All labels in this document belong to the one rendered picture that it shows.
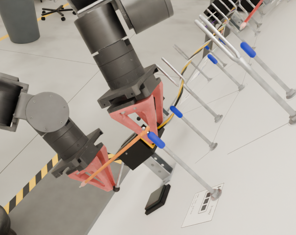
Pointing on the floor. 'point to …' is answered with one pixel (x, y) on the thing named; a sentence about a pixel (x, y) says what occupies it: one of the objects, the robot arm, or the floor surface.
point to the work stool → (55, 11)
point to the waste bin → (19, 20)
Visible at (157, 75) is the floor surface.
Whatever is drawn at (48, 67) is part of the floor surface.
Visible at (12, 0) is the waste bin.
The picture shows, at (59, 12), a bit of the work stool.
